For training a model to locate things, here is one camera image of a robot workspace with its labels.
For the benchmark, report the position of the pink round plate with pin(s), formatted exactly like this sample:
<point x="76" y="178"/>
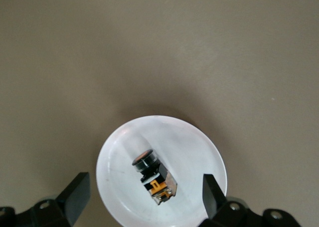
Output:
<point x="189" y="149"/>

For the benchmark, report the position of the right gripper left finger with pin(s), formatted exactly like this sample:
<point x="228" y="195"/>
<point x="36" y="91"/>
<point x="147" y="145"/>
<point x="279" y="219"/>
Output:
<point x="72" y="197"/>

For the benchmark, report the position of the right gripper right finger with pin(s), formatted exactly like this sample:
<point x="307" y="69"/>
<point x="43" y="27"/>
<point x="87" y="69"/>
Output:
<point x="214" y="202"/>

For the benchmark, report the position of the orange push-button switch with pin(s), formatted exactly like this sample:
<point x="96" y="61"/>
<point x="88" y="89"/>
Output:
<point x="159" y="177"/>

